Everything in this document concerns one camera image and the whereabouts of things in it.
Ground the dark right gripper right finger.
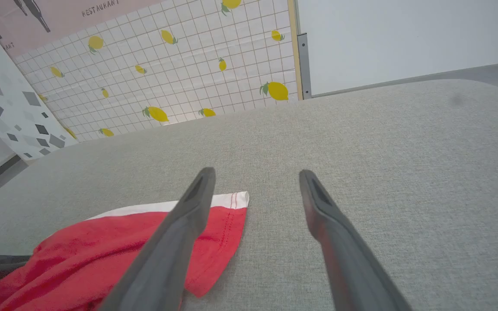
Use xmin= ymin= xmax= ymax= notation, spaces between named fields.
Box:
xmin=299 ymin=169 xmax=412 ymax=311

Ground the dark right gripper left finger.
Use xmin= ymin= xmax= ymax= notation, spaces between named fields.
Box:
xmin=99 ymin=167 xmax=216 ymax=311

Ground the red garment with white trim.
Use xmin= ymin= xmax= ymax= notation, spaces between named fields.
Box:
xmin=0 ymin=191 xmax=250 ymax=311

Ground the grey fabric sofa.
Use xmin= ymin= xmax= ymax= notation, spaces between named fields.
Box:
xmin=0 ymin=79 xmax=498 ymax=311

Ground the white grey geometric print panel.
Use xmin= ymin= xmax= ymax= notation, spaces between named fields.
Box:
xmin=0 ymin=9 xmax=79 ymax=162

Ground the lemon print grid partition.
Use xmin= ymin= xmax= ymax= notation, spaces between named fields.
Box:
xmin=13 ymin=0 xmax=304 ymax=143

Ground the pink restaurant poster panel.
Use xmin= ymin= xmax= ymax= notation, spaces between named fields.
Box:
xmin=0 ymin=0 xmax=164 ymax=59

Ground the grey metal post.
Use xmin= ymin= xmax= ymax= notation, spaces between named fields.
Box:
xmin=297 ymin=33 xmax=313 ymax=100

